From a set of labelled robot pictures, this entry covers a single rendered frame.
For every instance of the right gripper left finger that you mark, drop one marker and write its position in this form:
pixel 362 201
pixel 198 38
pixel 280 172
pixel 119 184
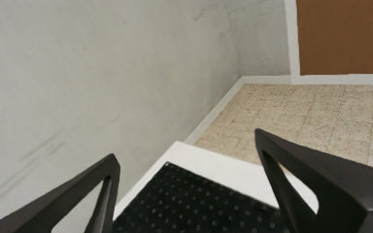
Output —
pixel 44 213

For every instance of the black perforated plate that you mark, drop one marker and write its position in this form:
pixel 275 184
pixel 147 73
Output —
pixel 177 200

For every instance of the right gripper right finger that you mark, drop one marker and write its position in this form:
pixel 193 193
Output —
pixel 343 188

